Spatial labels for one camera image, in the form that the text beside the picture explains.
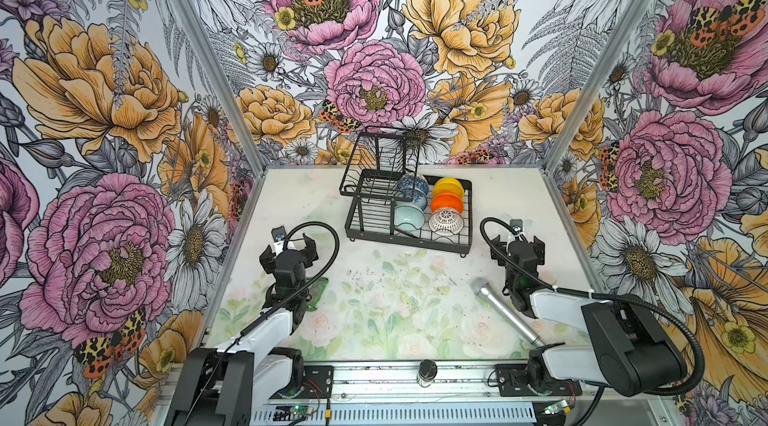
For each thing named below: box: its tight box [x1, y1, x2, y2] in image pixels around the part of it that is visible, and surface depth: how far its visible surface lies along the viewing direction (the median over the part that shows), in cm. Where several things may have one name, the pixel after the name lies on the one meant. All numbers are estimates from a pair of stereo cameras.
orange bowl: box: [430, 193, 464, 214], surface depth 104 cm
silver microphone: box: [471, 277, 545, 348], surface depth 85 cm
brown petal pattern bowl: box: [428, 207, 464, 236], surface depth 104 cm
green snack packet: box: [306, 277, 329, 312], surface depth 89 cm
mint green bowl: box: [394, 205, 425, 232], surface depth 104 cm
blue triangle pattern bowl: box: [397, 174, 429, 194], surface depth 111 cm
